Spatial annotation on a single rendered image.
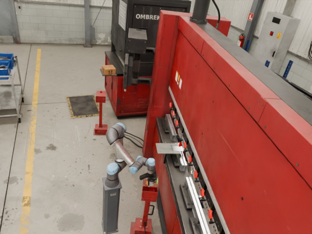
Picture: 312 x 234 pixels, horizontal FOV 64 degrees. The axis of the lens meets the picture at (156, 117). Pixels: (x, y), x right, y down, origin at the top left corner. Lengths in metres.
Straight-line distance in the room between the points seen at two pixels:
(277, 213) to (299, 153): 0.33
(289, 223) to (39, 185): 3.26
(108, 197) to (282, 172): 1.94
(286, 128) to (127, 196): 2.78
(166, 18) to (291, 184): 2.40
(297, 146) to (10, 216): 3.24
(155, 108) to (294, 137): 2.62
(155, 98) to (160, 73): 0.38
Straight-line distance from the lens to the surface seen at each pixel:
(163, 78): 3.40
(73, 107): 5.48
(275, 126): 1.32
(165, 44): 3.24
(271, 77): 1.72
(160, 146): 2.94
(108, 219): 3.13
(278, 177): 1.34
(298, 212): 1.27
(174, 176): 2.80
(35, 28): 9.24
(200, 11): 2.90
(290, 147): 1.23
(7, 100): 5.29
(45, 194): 3.80
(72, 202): 3.66
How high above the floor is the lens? 2.83
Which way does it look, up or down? 32 degrees down
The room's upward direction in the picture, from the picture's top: 9 degrees clockwise
